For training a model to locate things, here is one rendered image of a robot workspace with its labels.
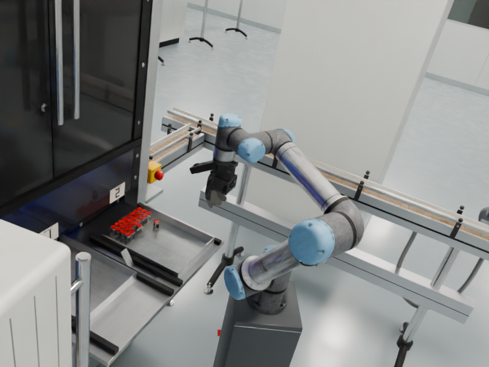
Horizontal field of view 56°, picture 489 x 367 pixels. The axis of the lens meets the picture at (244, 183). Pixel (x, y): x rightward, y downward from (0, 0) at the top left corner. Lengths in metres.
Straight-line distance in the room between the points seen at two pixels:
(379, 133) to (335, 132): 0.27
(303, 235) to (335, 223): 0.09
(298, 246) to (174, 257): 0.64
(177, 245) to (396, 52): 1.65
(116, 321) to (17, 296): 0.87
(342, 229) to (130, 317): 0.72
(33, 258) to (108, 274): 0.96
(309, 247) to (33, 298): 0.73
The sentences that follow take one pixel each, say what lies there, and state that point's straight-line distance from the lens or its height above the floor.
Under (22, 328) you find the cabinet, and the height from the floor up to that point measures 1.48.
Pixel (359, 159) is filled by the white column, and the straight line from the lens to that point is 2.97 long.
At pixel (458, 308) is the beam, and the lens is 2.65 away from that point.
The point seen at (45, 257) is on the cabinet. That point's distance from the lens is 0.72.
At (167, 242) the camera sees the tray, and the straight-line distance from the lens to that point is 1.82.
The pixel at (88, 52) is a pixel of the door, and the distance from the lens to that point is 1.48.
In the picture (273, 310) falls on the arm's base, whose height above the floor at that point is 0.81.
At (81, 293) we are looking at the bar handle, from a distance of 0.87.
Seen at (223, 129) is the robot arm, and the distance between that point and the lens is 1.49.
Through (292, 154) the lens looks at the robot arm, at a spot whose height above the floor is 1.40.
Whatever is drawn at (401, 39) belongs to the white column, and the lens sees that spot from 2.76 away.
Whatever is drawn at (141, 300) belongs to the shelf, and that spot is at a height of 0.88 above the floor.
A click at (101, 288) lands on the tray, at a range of 1.62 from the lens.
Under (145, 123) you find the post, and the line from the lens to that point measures 1.81.
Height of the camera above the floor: 2.02
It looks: 30 degrees down
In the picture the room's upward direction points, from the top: 12 degrees clockwise
